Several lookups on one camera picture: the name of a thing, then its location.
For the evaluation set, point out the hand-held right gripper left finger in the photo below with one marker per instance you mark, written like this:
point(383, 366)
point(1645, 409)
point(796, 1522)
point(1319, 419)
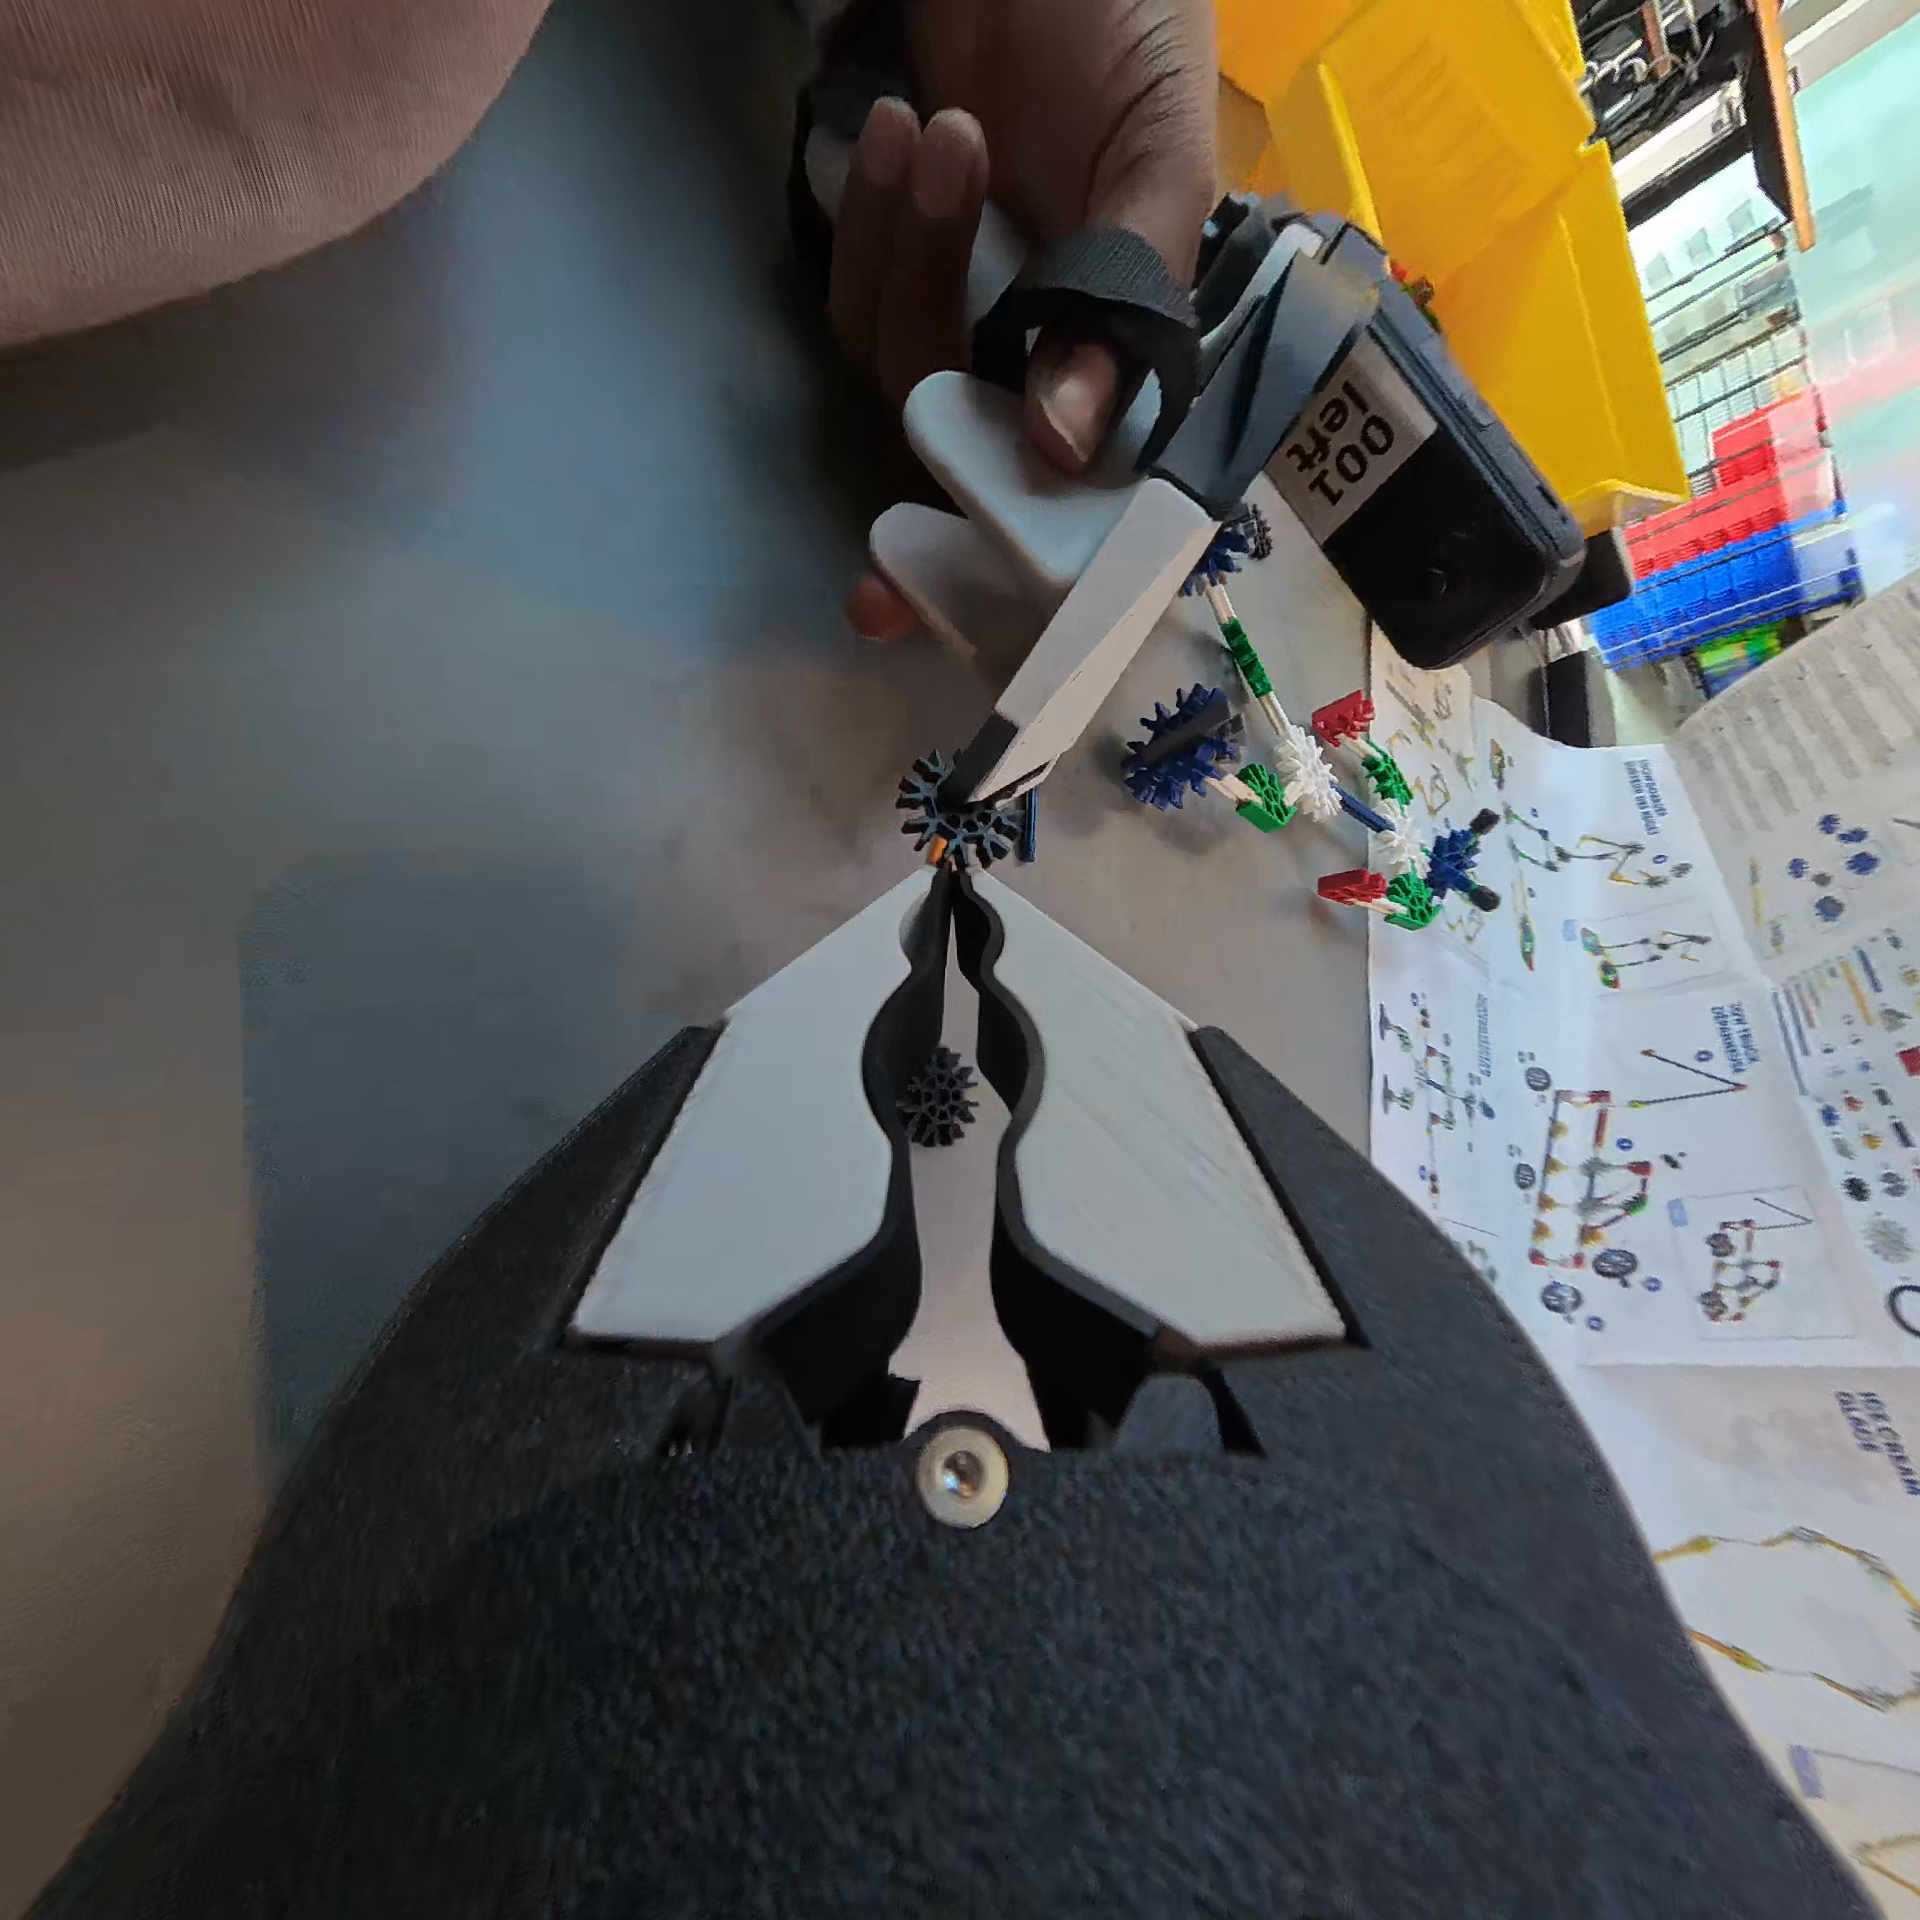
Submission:
point(734, 1185)

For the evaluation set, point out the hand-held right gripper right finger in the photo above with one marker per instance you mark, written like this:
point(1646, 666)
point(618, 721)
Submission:
point(1170, 1185)

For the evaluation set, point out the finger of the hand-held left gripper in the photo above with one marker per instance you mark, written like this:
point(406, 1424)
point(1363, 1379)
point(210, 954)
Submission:
point(1118, 631)

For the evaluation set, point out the black snowflake connector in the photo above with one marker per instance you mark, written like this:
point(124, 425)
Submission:
point(953, 810)
point(938, 1094)

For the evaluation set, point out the grey desk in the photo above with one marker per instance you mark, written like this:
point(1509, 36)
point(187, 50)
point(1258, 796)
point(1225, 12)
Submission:
point(525, 674)

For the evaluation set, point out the person's left hand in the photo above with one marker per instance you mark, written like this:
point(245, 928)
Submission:
point(1080, 104)

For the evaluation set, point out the long blue toy rod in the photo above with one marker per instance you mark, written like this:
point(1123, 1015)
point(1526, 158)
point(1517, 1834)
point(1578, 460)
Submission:
point(1029, 828)

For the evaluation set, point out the colourful toy rod model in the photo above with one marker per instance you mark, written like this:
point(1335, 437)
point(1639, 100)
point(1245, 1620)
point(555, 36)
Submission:
point(1304, 772)

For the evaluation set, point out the black power adapter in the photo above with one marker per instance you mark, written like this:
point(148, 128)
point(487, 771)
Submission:
point(1578, 699)

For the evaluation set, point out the stack of red storage bins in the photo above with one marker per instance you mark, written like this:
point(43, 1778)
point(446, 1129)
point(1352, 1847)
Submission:
point(1740, 481)

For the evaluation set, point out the stack of blue storage bins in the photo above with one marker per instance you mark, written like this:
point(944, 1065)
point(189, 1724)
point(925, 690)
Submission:
point(1724, 601)

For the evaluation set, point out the printed instruction sheet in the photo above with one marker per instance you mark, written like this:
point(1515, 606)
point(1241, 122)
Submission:
point(1724, 1424)

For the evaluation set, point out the person's beige shirt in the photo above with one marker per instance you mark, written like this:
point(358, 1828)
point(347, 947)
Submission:
point(224, 150)

